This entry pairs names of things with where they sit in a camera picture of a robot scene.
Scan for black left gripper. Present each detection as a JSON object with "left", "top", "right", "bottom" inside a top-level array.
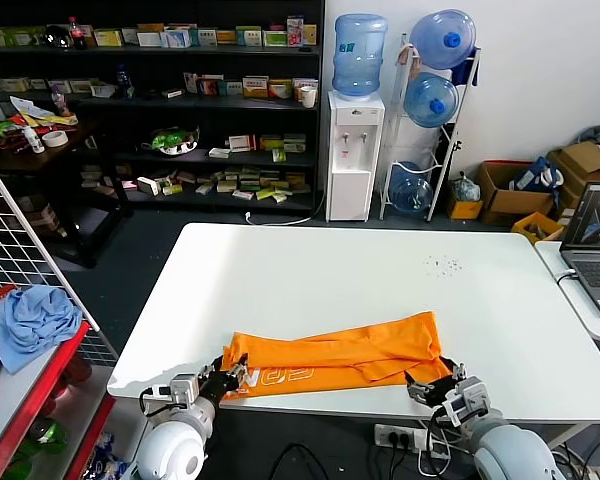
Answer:
[{"left": 198, "top": 352, "right": 251, "bottom": 405}]

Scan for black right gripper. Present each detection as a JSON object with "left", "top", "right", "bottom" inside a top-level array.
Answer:
[{"left": 403, "top": 355, "right": 469, "bottom": 408}]

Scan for orange t-shirt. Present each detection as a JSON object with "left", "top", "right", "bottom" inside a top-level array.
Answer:
[{"left": 222, "top": 310, "right": 454, "bottom": 403}]

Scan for white power strip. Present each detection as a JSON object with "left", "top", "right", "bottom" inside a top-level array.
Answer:
[{"left": 373, "top": 423, "right": 434, "bottom": 454}]

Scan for scattered dark crumbs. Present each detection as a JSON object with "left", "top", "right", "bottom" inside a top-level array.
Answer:
[{"left": 426, "top": 254, "right": 464, "bottom": 278}]

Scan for large white table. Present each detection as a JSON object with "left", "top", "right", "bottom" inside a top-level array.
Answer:
[{"left": 106, "top": 222, "right": 600, "bottom": 426}]

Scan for blue white package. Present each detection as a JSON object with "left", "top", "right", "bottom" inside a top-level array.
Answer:
[{"left": 87, "top": 432, "right": 141, "bottom": 480}]

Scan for small white side table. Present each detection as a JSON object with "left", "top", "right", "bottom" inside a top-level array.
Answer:
[{"left": 534, "top": 239, "right": 600, "bottom": 341}]

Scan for red metal cart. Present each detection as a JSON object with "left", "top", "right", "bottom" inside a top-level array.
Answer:
[{"left": 0, "top": 319, "right": 116, "bottom": 480}]

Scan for small brown cardboard box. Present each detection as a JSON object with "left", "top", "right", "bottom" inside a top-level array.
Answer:
[{"left": 447, "top": 197, "right": 485, "bottom": 221}]

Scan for yellow plastic bin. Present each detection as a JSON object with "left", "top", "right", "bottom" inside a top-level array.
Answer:
[{"left": 510, "top": 211, "right": 565, "bottom": 245}]

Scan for grey laptop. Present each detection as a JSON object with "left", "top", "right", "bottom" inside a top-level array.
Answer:
[{"left": 558, "top": 182, "right": 600, "bottom": 320}]

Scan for green drink can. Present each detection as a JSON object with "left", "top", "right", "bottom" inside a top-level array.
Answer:
[{"left": 24, "top": 417, "right": 70, "bottom": 456}]

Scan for blue water jug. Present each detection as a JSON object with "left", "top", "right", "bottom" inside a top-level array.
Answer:
[
  {"left": 388, "top": 160, "right": 435, "bottom": 217},
  {"left": 332, "top": 13, "right": 389, "bottom": 98},
  {"left": 403, "top": 71, "right": 460, "bottom": 129},
  {"left": 409, "top": 8, "right": 478, "bottom": 70}
]

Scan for clear plastic bag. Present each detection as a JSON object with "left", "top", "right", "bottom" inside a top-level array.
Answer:
[{"left": 452, "top": 172, "right": 482, "bottom": 204}]

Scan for white jug rack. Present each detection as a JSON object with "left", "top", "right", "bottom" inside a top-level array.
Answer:
[{"left": 378, "top": 32, "right": 482, "bottom": 224}]

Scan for open cardboard box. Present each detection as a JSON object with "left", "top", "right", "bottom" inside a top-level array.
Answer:
[{"left": 477, "top": 159, "right": 556, "bottom": 226}]

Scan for light blue cloth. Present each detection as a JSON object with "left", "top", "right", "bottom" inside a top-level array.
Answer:
[{"left": 0, "top": 285, "right": 85, "bottom": 376}]

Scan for white water dispenser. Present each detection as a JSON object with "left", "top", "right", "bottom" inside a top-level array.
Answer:
[{"left": 326, "top": 91, "right": 385, "bottom": 223}]

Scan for blue tote bag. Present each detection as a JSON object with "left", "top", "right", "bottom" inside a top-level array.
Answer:
[{"left": 514, "top": 156, "right": 565, "bottom": 192}]

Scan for green bag in bowl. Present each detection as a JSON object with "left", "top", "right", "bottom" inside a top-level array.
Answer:
[{"left": 140, "top": 125, "right": 201, "bottom": 157}]

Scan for dark wooden desk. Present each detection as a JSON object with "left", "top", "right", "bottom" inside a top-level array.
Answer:
[{"left": 0, "top": 117, "right": 134, "bottom": 269}]

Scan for closed cardboard box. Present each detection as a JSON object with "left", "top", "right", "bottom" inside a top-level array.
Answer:
[{"left": 546, "top": 140, "right": 600, "bottom": 189}]

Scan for small white bottle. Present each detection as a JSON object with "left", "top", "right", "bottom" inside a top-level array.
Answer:
[{"left": 23, "top": 125, "right": 46, "bottom": 154}]

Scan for blue drink bottle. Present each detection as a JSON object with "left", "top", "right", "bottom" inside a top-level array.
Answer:
[{"left": 114, "top": 64, "right": 135, "bottom": 100}]

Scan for dark blue hanging cloth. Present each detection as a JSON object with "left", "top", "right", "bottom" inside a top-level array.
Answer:
[{"left": 452, "top": 47, "right": 481, "bottom": 87}]

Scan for pink drink bottle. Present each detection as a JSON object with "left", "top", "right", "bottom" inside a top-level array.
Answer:
[{"left": 49, "top": 82, "right": 71, "bottom": 117}]

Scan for yellow paper packets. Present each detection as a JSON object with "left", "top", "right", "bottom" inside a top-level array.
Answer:
[{"left": 9, "top": 95, "right": 79, "bottom": 132}]

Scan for black shelving unit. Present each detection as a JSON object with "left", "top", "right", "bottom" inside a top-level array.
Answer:
[{"left": 0, "top": 0, "right": 326, "bottom": 216}]

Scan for blue white medicine box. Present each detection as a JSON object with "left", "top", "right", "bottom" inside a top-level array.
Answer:
[{"left": 162, "top": 24, "right": 198, "bottom": 49}]

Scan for pink patterned box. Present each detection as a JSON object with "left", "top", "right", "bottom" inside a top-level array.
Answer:
[{"left": 286, "top": 15, "right": 305, "bottom": 48}]

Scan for cola bottle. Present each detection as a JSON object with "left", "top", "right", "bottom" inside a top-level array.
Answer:
[{"left": 67, "top": 15, "right": 89, "bottom": 50}]

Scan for black glossy helmet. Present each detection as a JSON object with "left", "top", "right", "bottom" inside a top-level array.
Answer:
[{"left": 43, "top": 23, "right": 71, "bottom": 50}]

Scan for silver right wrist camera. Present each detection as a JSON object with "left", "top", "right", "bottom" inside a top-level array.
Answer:
[{"left": 442, "top": 375, "right": 492, "bottom": 422}]

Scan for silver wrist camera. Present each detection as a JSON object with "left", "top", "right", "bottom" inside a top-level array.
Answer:
[
  {"left": 442, "top": 375, "right": 492, "bottom": 422},
  {"left": 140, "top": 373, "right": 197, "bottom": 410}
]

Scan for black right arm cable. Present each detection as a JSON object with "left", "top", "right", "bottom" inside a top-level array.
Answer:
[{"left": 427, "top": 405, "right": 456, "bottom": 451}]

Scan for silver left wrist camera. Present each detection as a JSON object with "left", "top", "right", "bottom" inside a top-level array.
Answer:
[{"left": 140, "top": 373, "right": 197, "bottom": 410}]

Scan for white power cable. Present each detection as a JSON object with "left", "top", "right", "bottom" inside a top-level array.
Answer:
[{"left": 417, "top": 424, "right": 461, "bottom": 476}]

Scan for black floor cable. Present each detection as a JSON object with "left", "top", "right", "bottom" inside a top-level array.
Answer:
[{"left": 269, "top": 442, "right": 331, "bottom": 480}]

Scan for white floor cable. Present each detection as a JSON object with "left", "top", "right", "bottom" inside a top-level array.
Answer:
[{"left": 243, "top": 189, "right": 329, "bottom": 225}]

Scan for white wire grid panel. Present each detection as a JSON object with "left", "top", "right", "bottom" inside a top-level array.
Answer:
[{"left": 0, "top": 147, "right": 119, "bottom": 369}]

